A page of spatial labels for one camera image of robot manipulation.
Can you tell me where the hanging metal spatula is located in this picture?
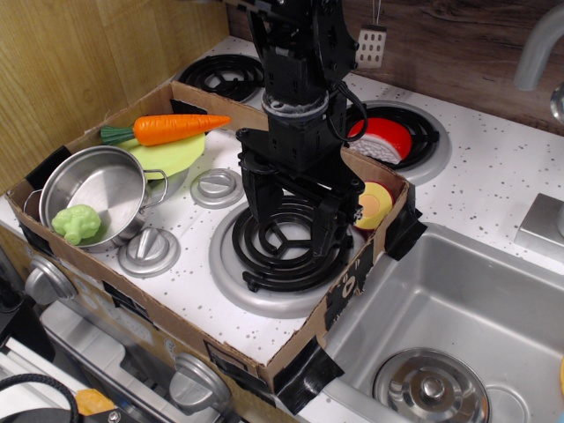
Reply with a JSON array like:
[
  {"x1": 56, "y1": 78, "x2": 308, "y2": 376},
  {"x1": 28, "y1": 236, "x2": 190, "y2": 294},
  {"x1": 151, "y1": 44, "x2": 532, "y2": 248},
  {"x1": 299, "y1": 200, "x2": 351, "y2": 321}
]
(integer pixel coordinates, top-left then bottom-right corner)
[{"x1": 356, "y1": 1, "x2": 387, "y2": 70}]

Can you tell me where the front black stove burner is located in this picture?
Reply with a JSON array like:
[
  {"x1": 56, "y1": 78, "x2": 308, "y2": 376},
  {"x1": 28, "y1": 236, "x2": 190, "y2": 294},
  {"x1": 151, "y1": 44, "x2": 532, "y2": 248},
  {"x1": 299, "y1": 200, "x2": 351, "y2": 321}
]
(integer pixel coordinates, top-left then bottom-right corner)
[{"x1": 209, "y1": 196, "x2": 365, "y2": 319}]

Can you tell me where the grey stove knob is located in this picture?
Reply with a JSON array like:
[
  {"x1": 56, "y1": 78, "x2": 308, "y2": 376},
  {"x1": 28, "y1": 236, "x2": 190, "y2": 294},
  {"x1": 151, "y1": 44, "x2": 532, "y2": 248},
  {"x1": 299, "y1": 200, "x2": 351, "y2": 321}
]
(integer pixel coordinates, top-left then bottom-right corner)
[
  {"x1": 118, "y1": 227, "x2": 181, "y2": 278},
  {"x1": 190, "y1": 168, "x2": 244, "y2": 210}
]

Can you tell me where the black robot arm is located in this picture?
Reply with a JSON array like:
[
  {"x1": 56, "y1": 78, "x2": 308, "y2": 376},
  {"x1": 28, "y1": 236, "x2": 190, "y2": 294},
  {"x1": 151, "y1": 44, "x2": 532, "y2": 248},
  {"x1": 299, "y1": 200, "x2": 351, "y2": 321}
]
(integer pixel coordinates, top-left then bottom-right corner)
[{"x1": 233, "y1": 1, "x2": 364, "y2": 257}]

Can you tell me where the yellow toy piece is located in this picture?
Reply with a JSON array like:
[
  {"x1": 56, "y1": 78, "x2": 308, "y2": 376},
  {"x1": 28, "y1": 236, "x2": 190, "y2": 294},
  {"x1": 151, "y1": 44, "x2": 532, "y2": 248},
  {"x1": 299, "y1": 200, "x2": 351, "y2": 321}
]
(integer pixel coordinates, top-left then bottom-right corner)
[{"x1": 75, "y1": 389, "x2": 115, "y2": 416}]

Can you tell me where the silver sink drain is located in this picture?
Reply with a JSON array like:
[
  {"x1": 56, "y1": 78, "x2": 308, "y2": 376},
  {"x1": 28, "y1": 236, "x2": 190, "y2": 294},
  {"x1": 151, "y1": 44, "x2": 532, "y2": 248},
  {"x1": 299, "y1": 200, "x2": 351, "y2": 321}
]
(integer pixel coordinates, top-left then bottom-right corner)
[{"x1": 372, "y1": 347, "x2": 491, "y2": 422}]

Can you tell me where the upper grey stove knob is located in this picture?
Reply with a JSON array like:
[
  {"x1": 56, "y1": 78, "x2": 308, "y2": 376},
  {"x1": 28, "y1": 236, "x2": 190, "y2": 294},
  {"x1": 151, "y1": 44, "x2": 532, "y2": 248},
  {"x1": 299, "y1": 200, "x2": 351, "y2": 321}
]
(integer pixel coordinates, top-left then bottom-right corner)
[{"x1": 190, "y1": 168, "x2": 244, "y2": 210}]

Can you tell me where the yellow red toy fruit half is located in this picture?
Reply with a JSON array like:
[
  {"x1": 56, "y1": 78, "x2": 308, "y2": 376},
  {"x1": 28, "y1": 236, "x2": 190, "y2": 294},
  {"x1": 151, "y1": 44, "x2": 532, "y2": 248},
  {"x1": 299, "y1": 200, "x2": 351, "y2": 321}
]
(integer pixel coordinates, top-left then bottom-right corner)
[{"x1": 354, "y1": 182, "x2": 395, "y2": 231}]

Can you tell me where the green toy broccoli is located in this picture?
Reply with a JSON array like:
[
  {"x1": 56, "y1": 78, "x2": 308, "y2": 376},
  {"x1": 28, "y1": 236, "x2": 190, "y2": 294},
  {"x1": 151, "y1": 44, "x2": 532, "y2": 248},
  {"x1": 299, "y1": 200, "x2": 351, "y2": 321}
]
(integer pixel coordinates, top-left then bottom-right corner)
[{"x1": 51, "y1": 204, "x2": 101, "y2": 245}]

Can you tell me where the back right stove burner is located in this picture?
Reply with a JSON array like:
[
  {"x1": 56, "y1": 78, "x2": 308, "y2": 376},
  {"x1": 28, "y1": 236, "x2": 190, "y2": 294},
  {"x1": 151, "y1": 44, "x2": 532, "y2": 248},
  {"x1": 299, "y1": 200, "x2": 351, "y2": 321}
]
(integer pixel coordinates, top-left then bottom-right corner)
[{"x1": 346, "y1": 100, "x2": 452, "y2": 186}]

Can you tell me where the light green plate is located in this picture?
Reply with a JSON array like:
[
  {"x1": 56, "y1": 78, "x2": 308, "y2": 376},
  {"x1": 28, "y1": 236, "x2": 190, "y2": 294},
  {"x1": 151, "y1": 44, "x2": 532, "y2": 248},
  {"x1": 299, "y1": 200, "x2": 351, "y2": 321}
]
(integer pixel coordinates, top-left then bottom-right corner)
[{"x1": 118, "y1": 134, "x2": 205, "y2": 180}]

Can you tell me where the lower grey stove knob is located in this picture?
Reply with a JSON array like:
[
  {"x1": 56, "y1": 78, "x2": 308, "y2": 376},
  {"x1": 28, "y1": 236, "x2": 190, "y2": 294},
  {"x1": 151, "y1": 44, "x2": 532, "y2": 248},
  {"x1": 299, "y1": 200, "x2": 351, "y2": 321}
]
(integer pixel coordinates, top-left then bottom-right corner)
[{"x1": 118, "y1": 227, "x2": 181, "y2": 278}]

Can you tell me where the oven knob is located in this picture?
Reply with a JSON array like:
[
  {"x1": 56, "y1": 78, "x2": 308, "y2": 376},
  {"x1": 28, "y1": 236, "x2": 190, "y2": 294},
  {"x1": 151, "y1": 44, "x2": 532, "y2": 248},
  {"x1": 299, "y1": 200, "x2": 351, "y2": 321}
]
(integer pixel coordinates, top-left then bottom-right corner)
[
  {"x1": 168, "y1": 352, "x2": 231, "y2": 414},
  {"x1": 25, "y1": 255, "x2": 78, "y2": 306}
]

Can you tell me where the orange toy carrot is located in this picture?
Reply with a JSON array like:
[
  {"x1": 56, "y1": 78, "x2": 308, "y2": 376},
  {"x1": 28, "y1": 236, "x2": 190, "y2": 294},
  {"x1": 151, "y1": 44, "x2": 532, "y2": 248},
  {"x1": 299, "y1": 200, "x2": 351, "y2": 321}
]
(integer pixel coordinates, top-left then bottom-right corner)
[{"x1": 100, "y1": 114, "x2": 232, "y2": 146}]

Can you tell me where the right front oven knob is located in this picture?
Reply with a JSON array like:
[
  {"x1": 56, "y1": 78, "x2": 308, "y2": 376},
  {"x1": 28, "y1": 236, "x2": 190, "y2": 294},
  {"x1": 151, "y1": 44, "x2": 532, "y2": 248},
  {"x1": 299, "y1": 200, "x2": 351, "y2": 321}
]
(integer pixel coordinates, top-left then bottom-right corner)
[{"x1": 168, "y1": 352, "x2": 231, "y2": 414}]

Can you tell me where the stainless steel pot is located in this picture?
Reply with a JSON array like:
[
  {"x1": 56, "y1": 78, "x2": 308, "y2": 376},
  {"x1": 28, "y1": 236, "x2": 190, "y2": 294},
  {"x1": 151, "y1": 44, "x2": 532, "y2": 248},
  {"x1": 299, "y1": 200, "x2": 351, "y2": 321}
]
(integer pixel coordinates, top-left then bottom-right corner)
[{"x1": 23, "y1": 145, "x2": 168, "y2": 253}]

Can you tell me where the stainless steel sink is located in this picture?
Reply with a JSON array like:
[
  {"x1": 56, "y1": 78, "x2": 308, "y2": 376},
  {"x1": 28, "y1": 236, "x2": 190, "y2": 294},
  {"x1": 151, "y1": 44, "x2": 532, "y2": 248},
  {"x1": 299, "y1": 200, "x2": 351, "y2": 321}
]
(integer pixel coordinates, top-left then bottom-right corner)
[{"x1": 326, "y1": 225, "x2": 563, "y2": 422}]

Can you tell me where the red toy cheese wedge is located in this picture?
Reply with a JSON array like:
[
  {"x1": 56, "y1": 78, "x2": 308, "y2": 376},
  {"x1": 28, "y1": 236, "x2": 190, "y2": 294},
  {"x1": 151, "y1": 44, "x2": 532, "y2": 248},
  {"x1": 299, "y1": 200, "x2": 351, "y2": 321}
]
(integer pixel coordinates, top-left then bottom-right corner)
[{"x1": 349, "y1": 117, "x2": 412, "y2": 165}]

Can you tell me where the back left stove burner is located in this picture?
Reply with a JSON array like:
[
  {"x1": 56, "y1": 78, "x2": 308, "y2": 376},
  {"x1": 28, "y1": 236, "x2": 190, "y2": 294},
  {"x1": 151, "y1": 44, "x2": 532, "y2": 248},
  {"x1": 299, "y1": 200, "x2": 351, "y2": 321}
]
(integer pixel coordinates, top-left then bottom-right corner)
[{"x1": 175, "y1": 54, "x2": 264, "y2": 101}]

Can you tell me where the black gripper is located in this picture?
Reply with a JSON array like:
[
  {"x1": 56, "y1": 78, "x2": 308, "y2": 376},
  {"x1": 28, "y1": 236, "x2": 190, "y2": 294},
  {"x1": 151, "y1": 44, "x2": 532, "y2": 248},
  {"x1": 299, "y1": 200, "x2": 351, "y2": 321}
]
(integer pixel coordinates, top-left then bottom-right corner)
[{"x1": 236, "y1": 93, "x2": 364, "y2": 257}]

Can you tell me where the brown cardboard fence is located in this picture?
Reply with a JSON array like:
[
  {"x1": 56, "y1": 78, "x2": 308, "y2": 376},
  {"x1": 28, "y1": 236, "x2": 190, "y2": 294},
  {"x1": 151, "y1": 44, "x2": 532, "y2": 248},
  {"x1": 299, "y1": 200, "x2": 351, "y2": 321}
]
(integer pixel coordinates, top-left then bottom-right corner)
[{"x1": 5, "y1": 79, "x2": 427, "y2": 415}]

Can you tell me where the grey faucet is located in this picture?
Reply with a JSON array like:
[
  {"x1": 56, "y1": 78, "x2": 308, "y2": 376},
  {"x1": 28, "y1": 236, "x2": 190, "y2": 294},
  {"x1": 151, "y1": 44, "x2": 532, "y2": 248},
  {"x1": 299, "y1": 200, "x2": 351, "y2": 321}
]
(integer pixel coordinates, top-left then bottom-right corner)
[{"x1": 512, "y1": 3, "x2": 564, "y2": 124}]

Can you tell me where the left front oven knob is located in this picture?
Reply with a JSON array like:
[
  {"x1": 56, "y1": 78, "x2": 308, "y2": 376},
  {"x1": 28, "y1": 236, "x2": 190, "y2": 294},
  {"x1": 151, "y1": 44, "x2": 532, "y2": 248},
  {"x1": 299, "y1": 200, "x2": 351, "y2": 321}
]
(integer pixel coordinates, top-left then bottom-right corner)
[{"x1": 25, "y1": 255, "x2": 78, "y2": 306}]

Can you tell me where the black cable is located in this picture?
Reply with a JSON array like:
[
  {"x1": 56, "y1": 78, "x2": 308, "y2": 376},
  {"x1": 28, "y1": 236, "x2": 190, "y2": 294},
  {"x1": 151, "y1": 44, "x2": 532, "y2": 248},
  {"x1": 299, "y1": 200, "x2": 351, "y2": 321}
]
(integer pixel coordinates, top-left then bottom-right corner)
[{"x1": 0, "y1": 373, "x2": 80, "y2": 423}]

